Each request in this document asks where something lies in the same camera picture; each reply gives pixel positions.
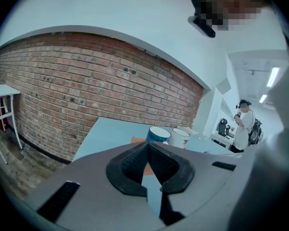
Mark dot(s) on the ceiling tube light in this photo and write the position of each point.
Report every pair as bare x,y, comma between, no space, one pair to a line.
263,98
272,76

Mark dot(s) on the white mug with print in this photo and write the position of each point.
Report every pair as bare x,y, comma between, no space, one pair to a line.
179,138

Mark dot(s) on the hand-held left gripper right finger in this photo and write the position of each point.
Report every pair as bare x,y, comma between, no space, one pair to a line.
197,177

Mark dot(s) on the person's head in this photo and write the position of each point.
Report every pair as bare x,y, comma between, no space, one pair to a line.
236,3

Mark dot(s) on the black coffee machine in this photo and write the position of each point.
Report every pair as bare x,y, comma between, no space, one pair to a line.
223,128

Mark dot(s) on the black head-worn camera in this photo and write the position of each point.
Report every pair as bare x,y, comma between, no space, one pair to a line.
202,23

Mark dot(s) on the white side table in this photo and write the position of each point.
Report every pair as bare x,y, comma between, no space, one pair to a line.
2,90

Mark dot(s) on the white counter desk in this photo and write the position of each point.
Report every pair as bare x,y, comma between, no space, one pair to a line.
219,142

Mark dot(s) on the blue ceramic mug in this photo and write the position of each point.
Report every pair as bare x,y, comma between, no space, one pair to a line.
156,136

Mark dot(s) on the orange wooden tray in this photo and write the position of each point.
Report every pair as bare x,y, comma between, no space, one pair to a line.
135,139

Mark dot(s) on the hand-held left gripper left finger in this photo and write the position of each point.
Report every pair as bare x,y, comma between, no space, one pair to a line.
98,196

